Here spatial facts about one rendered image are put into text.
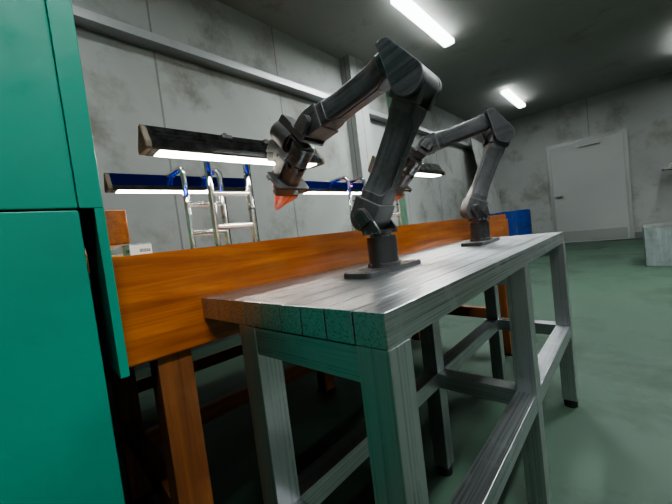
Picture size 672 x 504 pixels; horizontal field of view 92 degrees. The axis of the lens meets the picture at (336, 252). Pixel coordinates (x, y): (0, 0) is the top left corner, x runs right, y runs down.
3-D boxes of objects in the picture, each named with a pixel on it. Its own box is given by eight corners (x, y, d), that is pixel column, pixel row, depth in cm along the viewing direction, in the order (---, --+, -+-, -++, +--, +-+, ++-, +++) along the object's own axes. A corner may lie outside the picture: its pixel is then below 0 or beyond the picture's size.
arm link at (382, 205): (346, 224, 69) (400, 57, 58) (363, 223, 75) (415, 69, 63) (369, 236, 66) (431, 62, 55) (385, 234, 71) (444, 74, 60)
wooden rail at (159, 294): (509, 247, 177) (505, 213, 176) (124, 370, 53) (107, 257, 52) (486, 248, 186) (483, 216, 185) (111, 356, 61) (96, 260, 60)
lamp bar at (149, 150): (325, 163, 125) (323, 145, 125) (145, 147, 82) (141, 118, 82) (312, 168, 131) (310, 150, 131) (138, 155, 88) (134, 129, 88)
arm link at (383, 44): (290, 116, 74) (404, 17, 55) (315, 124, 81) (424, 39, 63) (305, 165, 73) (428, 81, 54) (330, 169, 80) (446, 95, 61)
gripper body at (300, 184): (264, 177, 83) (273, 152, 79) (295, 178, 90) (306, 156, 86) (275, 193, 80) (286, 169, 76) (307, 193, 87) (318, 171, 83)
